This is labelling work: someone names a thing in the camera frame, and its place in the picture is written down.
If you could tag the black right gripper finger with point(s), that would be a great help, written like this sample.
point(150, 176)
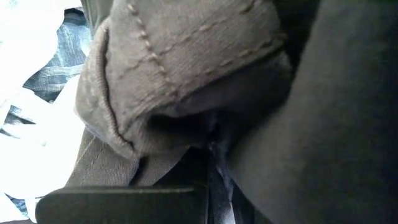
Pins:
point(124, 205)

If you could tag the dark grey garment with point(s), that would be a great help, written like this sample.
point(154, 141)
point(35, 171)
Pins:
point(186, 62)

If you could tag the white garment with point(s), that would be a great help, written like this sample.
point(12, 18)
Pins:
point(31, 155)

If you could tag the blue plaid shirt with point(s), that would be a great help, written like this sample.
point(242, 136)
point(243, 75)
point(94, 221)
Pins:
point(62, 62)

